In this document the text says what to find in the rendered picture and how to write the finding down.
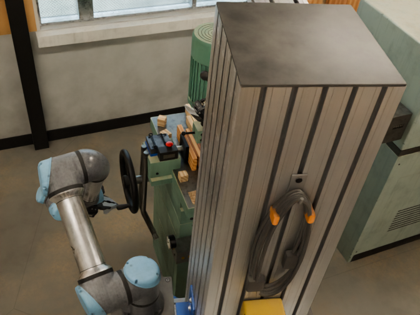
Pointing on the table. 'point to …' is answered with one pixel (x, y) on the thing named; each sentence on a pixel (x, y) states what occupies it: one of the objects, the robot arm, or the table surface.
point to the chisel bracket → (197, 131)
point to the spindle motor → (199, 61)
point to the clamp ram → (184, 148)
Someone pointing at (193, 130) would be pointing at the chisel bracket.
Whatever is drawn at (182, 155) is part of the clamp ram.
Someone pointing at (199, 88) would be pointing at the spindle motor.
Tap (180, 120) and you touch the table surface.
